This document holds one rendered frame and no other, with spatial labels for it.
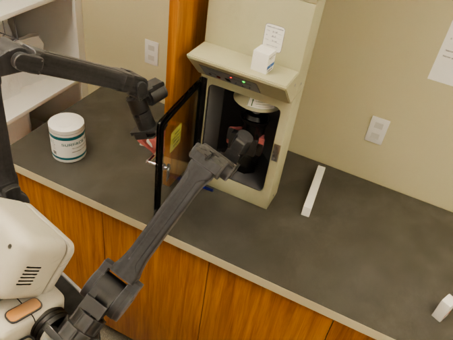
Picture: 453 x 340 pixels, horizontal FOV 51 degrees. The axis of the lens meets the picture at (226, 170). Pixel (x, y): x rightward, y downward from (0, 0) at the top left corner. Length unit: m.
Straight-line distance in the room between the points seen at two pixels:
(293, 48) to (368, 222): 0.76
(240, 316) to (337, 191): 0.62
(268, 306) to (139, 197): 0.60
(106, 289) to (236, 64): 0.73
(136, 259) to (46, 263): 0.19
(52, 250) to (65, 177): 0.81
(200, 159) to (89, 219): 0.91
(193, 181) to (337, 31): 0.98
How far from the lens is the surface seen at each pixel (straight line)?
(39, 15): 2.59
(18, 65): 1.16
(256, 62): 1.39
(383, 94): 1.89
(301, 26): 1.40
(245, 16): 1.45
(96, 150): 1.98
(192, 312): 1.94
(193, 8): 1.53
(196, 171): 1.06
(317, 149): 2.07
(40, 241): 1.05
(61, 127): 1.86
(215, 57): 1.45
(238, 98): 1.60
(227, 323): 1.88
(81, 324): 1.08
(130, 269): 1.07
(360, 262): 1.70
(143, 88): 1.41
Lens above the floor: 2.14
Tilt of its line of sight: 39 degrees down
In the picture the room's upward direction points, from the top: 9 degrees clockwise
